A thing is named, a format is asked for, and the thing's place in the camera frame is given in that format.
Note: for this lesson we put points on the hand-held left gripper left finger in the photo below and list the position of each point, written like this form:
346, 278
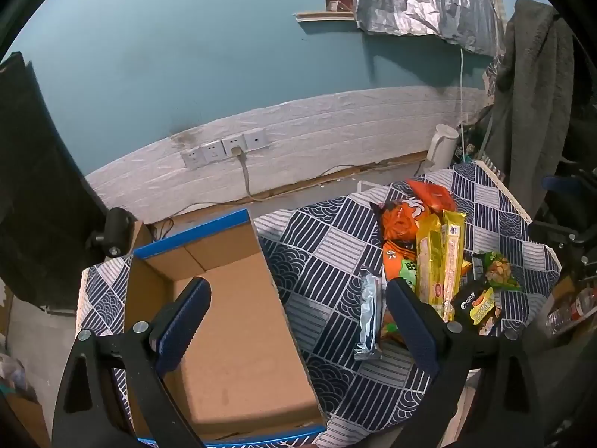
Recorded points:
184, 331

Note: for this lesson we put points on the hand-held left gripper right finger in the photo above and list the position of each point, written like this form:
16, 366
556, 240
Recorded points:
415, 331

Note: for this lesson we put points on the blue-edged cardboard box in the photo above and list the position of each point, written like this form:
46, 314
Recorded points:
233, 336

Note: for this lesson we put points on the orange green snack packet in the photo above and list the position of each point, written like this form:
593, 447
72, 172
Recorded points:
396, 261

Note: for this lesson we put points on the long yellow biscuit packet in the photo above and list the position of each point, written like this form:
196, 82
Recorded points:
429, 261
453, 261

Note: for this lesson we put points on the large orange chip bag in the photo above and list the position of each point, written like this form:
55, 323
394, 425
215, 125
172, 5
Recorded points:
401, 224

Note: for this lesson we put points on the red-orange snack packet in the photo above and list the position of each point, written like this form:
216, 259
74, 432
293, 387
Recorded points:
433, 196

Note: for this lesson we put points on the orange yellow snack packet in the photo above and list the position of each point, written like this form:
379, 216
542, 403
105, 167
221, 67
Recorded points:
389, 331

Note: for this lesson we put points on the silver snack packet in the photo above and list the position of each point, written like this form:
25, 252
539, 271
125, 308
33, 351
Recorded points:
368, 308

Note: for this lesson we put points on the black snack packet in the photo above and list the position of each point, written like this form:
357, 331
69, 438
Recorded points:
475, 303

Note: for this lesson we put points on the navy patterned tablecloth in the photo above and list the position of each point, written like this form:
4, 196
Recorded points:
326, 252

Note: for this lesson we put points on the black knob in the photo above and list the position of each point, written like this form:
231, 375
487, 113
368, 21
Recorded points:
116, 228

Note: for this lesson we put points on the clear water bottle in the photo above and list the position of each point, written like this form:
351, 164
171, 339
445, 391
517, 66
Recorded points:
571, 310

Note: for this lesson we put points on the crumpled plastic bag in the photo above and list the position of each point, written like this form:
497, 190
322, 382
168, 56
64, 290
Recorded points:
11, 373

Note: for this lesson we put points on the cardboard piece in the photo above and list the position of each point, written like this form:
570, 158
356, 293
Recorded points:
23, 415

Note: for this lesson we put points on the white kettle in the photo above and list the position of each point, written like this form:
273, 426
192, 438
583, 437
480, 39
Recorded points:
440, 149

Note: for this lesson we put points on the black board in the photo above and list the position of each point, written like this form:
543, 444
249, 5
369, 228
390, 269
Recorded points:
42, 196

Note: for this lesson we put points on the grey hanging garment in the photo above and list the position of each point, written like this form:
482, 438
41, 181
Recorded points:
531, 102

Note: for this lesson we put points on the wooden window sill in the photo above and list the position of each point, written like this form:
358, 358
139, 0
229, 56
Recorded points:
326, 16

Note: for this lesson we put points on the silver foil curtain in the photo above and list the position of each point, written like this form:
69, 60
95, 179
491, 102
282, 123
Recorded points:
419, 0

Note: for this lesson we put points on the black metal frame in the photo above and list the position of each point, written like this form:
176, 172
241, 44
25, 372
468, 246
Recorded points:
569, 233

